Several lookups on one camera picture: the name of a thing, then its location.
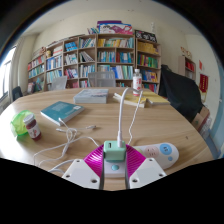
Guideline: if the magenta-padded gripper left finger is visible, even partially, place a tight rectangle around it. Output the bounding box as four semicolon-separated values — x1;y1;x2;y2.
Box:
61;145;107;191

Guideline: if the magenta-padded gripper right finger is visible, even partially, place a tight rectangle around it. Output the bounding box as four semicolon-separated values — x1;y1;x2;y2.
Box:
124;145;168;190

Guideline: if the mint green charger block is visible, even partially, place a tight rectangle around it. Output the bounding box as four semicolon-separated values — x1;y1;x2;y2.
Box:
103;140;127;163

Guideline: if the white charger cable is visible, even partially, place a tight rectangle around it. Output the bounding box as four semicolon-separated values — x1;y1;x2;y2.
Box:
116;87;144;147

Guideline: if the white pastel-socket power strip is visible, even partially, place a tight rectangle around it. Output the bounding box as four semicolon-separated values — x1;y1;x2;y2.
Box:
103;142;180;179

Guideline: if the teal book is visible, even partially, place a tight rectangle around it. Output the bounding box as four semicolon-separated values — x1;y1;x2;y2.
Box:
40;100;86;127

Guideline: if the small jar with red contents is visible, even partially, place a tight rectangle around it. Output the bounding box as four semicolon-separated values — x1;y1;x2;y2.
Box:
22;113;43;141

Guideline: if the flat yellow book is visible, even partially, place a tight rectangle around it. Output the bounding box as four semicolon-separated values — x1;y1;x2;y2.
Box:
141;89;172;107

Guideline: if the cardboard box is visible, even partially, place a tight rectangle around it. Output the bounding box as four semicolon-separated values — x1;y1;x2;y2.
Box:
191;105;211;132

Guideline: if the grey book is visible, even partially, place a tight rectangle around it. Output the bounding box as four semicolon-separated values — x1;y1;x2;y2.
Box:
73;88;110;105

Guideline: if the green plastic bag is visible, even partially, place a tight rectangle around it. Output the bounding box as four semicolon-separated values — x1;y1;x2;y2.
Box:
9;109;34;137

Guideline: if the black cloth-draped chair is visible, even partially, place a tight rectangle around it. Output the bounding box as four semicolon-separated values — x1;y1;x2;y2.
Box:
158;64;204;123

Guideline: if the clear bottle with red label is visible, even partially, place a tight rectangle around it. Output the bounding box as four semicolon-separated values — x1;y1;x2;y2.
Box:
132;68;143;98

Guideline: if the grey mesh chair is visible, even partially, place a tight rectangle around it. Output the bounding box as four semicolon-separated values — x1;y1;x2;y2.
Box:
87;70;117;88

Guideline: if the dark office chair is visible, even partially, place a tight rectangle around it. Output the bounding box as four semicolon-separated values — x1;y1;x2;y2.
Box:
11;85;24;102

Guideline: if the red hanging banner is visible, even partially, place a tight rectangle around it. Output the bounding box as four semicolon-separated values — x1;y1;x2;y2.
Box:
198;73;210;94

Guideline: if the wooden bookshelf unit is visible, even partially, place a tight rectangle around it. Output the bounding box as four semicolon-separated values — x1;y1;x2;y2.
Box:
25;19;163;94

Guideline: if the window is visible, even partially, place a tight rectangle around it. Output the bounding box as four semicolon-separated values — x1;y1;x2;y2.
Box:
0;49;16;101

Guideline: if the white power strip cord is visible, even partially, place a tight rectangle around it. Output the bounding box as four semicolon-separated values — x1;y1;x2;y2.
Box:
48;159;76;174

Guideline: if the thin white tangled cable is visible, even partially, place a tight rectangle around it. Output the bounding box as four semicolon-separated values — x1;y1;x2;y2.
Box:
33;117;101;168

